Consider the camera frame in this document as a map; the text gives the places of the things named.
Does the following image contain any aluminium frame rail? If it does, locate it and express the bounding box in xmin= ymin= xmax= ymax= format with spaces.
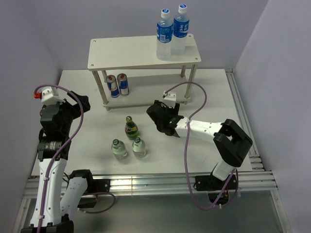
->
xmin=13 ymin=69 xmax=292 ymax=233

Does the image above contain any beige two-tier shelf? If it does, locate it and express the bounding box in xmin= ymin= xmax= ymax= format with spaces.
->
xmin=87 ymin=34 xmax=201 ymax=111

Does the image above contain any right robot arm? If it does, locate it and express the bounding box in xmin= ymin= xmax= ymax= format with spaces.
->
xmin=146 ymin=100 xmax=253 ymax=191

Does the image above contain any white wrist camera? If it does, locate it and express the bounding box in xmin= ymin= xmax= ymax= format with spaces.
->
xmin=162 ymin=91 xmax=177 ymax=109
xmin=34 ymin=86 xmax=65 ymax=105

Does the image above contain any red bull can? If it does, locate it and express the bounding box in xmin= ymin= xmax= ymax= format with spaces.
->
xmin=117 ymin=73 xmax=129 ymax=96
xmin=106 ymin=75 xmax=120 ymax=98

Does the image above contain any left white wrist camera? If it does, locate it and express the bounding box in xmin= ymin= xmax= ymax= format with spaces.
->
xmin=34 ymin=86 xmax=65 ymax=105

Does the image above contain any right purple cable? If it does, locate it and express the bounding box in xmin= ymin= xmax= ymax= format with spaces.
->
xmin=165 ymin=82 xmax=239 ymax=211

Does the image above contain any clear glass bottle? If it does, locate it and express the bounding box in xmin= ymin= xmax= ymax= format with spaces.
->
xmin=132 ymin=137 xmax=146 ymax=158
xmin=111 ymin=139 xmax=127 ymax=160

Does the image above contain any left clear glass bottle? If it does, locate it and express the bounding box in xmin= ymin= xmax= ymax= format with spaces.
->
xmin=111 ymin=139 xmax=127 ymax=160

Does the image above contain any left red bull can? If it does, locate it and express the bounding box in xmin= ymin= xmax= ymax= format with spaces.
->
xmin=106 ymin=75 xmax=120 ymax=98

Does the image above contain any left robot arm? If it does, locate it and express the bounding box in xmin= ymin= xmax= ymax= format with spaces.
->
xmin=21 ymin=87 xmax=95 ymax=233

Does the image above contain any right clear glass bottle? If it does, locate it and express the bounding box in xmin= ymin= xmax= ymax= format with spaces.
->
xmin=132 ymin=137 xmax=146 ymax=158

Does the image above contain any right red bull can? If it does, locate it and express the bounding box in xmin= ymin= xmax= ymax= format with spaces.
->
xmin=117 ymin=73 xmax=129 ymax=96

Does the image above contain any left green glass bottle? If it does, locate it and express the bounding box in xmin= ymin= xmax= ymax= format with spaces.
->
xmin=124 ymin=116 xmax=138 ymax=140

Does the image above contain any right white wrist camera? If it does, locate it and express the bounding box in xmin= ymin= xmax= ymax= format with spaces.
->
xmin=162 ymin=91 xmax=177 ymax=109

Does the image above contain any purple cable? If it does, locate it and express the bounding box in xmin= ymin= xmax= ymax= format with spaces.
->
xmin=165 ymin=82 xmax=239 ymax=211
xmin=34 ymin=84 xmax=116 ymax=233

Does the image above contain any blue label water bottle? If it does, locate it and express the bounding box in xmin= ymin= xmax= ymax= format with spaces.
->
xmin=172 ymin=4 xmax=190 ymax=55
xmin=156 ymin=8 xmax=173 ymax=61

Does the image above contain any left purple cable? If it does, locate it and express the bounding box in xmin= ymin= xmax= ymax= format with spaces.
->
xmin=34 ymin=84 xmax=116 ymax=233

